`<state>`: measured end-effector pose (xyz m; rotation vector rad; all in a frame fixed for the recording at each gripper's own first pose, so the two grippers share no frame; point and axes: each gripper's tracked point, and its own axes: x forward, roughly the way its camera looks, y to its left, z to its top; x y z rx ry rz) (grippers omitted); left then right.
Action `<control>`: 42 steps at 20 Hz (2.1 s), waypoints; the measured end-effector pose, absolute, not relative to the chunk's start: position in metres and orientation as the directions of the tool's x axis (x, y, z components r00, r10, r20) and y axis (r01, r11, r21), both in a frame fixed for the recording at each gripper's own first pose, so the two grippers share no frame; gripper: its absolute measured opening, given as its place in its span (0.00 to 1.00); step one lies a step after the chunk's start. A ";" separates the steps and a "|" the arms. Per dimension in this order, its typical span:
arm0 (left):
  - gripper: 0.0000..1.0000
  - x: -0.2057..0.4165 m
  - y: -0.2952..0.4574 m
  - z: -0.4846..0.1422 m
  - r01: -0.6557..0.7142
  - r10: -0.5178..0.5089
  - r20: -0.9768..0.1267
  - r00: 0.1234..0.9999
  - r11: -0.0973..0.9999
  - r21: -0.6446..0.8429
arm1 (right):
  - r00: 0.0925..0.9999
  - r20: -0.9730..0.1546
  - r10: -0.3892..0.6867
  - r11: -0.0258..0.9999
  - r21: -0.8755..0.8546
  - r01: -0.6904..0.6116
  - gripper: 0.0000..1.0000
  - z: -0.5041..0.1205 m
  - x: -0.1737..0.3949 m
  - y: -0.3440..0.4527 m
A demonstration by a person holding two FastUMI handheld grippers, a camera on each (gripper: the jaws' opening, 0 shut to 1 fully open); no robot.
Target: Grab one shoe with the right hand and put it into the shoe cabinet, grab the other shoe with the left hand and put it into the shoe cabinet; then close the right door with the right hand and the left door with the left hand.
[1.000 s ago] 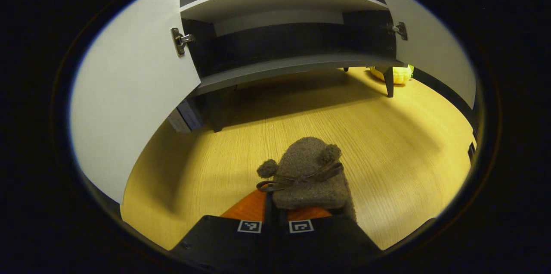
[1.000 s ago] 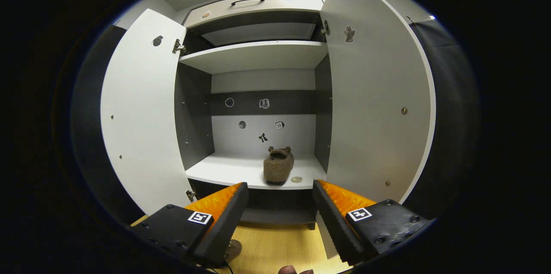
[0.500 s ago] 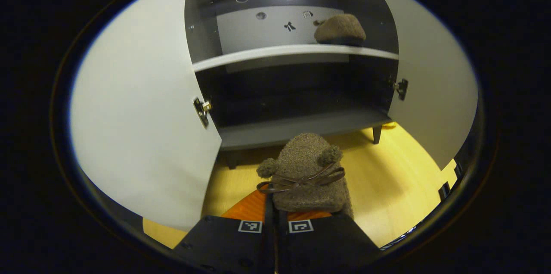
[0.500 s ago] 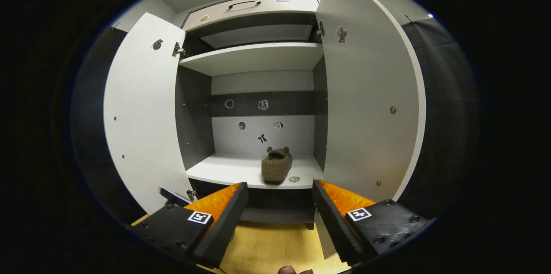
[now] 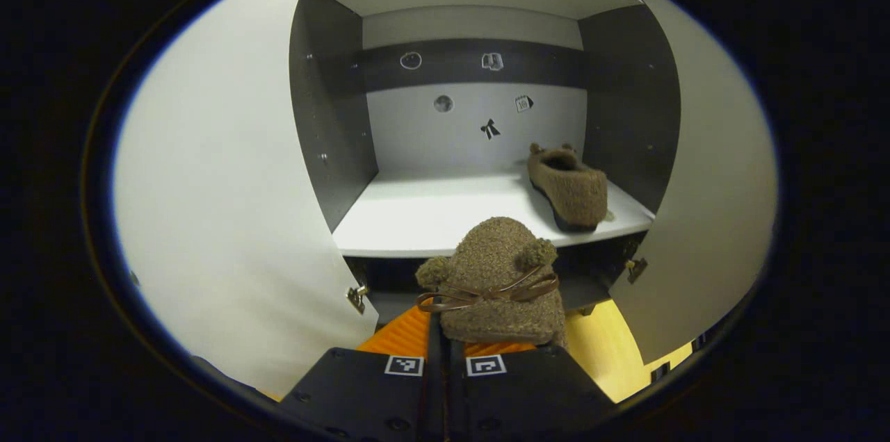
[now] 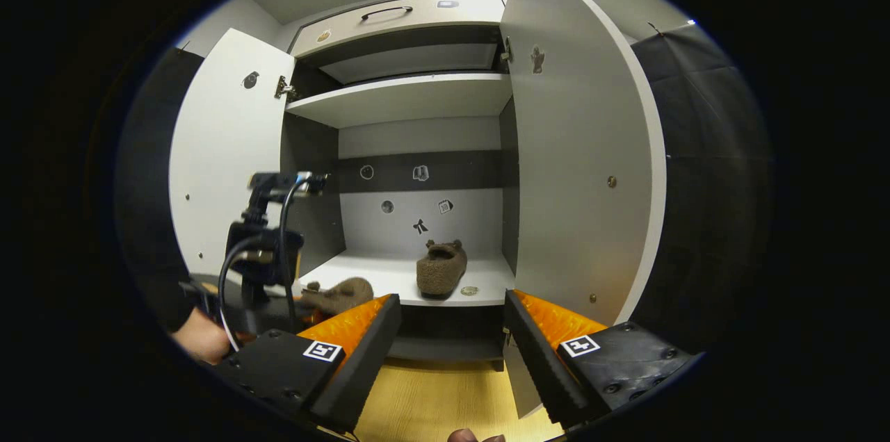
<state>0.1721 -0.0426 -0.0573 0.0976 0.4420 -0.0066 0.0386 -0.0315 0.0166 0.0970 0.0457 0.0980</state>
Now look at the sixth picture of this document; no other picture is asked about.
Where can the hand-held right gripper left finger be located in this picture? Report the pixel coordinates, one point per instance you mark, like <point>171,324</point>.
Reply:
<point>354,372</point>

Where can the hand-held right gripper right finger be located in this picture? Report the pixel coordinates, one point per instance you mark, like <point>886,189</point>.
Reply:
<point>546,365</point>

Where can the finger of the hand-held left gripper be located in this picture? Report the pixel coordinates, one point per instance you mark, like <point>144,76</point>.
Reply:
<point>304,303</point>

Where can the brown shoe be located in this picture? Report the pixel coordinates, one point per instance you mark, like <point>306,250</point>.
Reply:
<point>441,272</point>
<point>344,295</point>

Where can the white cabinet door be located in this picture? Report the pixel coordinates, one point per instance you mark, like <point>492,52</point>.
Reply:
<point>222,150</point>
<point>577,150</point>

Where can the white shoe cabinet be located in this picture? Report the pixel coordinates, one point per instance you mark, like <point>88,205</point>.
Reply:
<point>417,275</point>

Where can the white cabinet shelf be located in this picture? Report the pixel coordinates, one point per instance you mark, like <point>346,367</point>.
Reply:
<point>389,275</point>
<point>403,98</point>

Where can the white cabinet drawer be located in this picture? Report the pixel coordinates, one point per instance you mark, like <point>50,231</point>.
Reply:
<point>431,14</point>

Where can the black backdrop cloth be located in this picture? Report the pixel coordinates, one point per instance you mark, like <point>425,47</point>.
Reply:
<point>716,185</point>
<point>149,185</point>

